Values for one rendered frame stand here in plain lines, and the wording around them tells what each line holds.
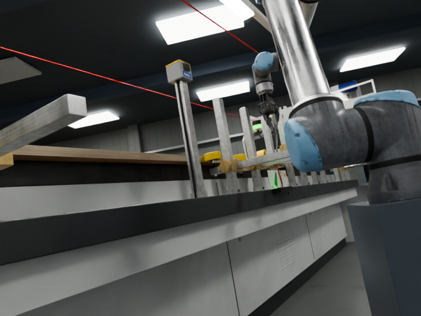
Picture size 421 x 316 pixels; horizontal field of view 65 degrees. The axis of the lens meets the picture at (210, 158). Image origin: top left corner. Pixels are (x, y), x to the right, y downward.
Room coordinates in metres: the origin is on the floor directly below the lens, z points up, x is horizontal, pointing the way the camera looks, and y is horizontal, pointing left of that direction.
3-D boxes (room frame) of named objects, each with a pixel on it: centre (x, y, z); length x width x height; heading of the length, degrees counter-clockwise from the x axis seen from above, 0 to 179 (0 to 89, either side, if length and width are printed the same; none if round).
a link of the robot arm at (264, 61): (1.60, -0.36, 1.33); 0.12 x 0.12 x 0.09; 87
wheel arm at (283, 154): (1.41, -0.18, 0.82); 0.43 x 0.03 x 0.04; 58
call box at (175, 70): (1.21, 0.06, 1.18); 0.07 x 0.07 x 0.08; 58
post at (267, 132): (1.85, -0.34, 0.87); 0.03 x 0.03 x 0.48; 58
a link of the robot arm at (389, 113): (0.87, -0.48, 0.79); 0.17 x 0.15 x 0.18; 87
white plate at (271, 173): (1.81, -0.35, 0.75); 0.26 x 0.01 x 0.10; 148
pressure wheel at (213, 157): (1.52, -0.01, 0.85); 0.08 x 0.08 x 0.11
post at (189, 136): (1.21, 0.06, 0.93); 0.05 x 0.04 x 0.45; 148
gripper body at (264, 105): (1.71, -0.35, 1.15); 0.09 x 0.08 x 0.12; 148
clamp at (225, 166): (1.45, -0.09, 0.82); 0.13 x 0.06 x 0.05; 148
